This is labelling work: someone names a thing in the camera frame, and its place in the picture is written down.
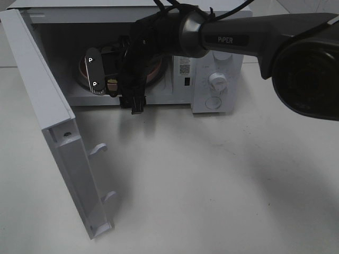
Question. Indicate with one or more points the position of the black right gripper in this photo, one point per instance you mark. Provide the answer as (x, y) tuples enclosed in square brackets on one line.
[(150, 39)]

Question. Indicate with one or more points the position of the pink round plate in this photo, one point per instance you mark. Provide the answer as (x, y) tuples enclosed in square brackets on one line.
[(153, 77)]

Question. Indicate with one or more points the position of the white microwave door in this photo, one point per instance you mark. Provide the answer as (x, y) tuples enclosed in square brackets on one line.
[(58, 124)]

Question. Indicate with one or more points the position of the white bread sandwich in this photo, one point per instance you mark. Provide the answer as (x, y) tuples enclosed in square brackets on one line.
[(112, 86)]

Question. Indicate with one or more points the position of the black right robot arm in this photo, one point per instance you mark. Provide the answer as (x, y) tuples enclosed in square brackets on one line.
[(298, 52)]

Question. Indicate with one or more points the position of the glass microwave turntable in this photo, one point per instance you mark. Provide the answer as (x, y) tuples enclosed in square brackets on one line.
[(158, 73)]

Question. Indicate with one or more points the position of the white microwave oven body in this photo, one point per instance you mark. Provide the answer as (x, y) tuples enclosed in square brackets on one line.
[(49, 40)]

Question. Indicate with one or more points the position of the lower white timer knob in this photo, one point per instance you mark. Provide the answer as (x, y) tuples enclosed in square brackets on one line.
[(218, 81)]

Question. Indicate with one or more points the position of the upper white power knob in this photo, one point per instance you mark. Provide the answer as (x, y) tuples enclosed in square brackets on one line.
[(221, 56)]

